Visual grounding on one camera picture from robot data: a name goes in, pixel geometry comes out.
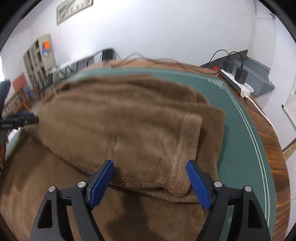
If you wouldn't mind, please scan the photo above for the brown fleece garment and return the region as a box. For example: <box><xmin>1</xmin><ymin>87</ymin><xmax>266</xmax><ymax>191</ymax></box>
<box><xmin>1</xmin><ymin>75</ymin><xmax>225</xmax><ymax>240</ymax></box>

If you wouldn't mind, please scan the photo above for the white folding table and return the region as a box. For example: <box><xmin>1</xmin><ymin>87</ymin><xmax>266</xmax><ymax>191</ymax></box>
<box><xmin>48</xmin><ymin>50</ymin><xmax>103</xmax><ymax>86</ymax></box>

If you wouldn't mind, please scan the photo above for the left black tracker box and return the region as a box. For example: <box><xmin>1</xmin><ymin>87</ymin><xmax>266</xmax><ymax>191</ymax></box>
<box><xmin>0</xmin><ymin>79</ymin><xmax>11</xmax><ymax>115</ymax></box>

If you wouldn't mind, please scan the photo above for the grey storage cabinet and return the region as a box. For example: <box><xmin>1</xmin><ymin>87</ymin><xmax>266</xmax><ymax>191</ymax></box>
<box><xmin>23</xmin><ymin>34</ymin><xmax>56</xmax><ymax>92</ymax></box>

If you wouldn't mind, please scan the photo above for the wooden ruler stick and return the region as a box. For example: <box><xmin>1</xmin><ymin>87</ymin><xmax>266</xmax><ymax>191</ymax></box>
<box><xmin>282</xmin><ymin>143</ymin><xmax>296</xmax><ymax>161</ymax></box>

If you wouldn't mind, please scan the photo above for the black metal chair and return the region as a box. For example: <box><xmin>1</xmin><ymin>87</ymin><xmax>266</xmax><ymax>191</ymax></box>
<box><xmin>101</xmin><ymin>48</ymin><xmax>116</xmax><ymax>62</ymax></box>

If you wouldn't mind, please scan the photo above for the hanging scroll painting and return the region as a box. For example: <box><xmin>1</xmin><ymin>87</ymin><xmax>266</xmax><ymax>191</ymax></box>
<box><xmin>282</xmin><ymin>88</ymin><xmax>296</xmax><ymax>128</ymax></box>

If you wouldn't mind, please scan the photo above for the framed landscape picture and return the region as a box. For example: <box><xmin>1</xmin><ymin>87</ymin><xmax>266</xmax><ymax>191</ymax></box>
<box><xmin>57</xmin><ymin>0</ymin><xmax>93</xmax><ymax>25</ymax></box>

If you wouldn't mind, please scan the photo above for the white power strip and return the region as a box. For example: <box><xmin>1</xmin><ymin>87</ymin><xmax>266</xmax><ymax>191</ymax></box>
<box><xmin>220</xmin><ymin>70</ymin><xmax>254</xmax><ymax>98</ymax></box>

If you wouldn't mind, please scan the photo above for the black power adapter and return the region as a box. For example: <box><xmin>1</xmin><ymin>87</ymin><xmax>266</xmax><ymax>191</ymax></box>
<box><xmin>234</xmin><ymin>67</ymin><xmax>248</xmax><ymax>84</ymax></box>
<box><xmin>223</xmin><ymin>60</ymin><xmax>234</xmax><ymax>74</ymax></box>

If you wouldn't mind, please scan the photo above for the red ball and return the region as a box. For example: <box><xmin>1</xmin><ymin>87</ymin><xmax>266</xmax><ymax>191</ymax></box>
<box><xmin>212</xmin><ymin>66</ymin><xmax>221</xmax><ymax>72</ymax></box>

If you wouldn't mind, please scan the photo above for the red board on wall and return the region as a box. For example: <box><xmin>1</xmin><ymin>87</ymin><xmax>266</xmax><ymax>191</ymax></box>
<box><xmin>12</xmin><ymin>73</ymin><xmax>27</xmax><ymax>92</ymax></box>

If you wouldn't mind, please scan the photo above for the white power cord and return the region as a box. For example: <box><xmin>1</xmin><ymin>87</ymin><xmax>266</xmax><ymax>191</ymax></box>
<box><xmin>244</xmin><ymin>93</ymin><xmax>280</xmax><ymax>140</ymax></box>

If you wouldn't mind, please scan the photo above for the black cable on table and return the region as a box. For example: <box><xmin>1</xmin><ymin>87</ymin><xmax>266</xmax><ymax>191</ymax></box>
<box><xmin>111</xmin><ymin>52</ymin><xmax>220</xmax><ymax>75</ymax></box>

